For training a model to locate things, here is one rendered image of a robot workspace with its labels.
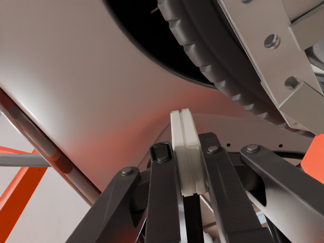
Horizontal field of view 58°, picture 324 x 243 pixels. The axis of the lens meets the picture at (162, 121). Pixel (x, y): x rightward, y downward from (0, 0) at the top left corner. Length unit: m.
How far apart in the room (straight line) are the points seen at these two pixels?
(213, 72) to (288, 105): 0.10
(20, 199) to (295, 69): 1.87
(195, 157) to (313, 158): 0.28
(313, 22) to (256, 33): 0.04
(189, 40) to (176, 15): 0.03
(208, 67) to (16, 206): 1.74
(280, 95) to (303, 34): 0.06
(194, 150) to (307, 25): 0.16
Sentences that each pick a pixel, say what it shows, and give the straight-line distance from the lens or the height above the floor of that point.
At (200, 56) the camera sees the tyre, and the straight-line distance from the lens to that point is 0.35.
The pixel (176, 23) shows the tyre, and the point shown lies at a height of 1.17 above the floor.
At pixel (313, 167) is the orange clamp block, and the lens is 0.42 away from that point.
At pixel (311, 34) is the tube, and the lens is 0.28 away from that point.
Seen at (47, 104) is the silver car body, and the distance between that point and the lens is 0.84.
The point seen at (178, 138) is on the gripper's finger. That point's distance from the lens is 0.17.
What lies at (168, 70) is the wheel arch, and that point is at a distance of 0.73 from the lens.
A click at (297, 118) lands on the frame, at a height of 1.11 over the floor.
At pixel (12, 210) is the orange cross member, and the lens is 1.96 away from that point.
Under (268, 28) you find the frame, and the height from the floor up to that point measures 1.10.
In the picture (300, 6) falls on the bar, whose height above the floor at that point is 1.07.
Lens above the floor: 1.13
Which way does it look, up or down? 18 degrees up
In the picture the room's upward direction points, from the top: 120 degrees counter-clockwise
